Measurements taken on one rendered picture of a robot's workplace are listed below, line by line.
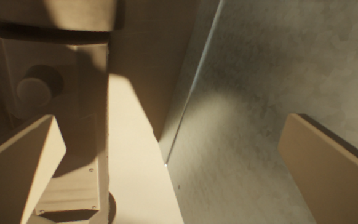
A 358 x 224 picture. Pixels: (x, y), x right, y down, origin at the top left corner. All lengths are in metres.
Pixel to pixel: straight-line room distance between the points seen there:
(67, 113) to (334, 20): 0.33
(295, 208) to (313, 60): 0.14
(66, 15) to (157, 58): 0.27
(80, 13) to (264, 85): 0.24
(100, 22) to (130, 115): 0.31
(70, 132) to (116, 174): 0.36
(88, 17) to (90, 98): 0.11
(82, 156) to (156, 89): 0.25
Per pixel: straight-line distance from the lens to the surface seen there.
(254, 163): 0.26
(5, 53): 0.31
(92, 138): 0.36
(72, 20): 0.29
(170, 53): 0.51
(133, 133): 0.59
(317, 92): 0.22
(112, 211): 0.64
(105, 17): 0.31
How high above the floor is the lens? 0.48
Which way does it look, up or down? 57 degrees down
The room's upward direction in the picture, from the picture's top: 152 degrees clockwise
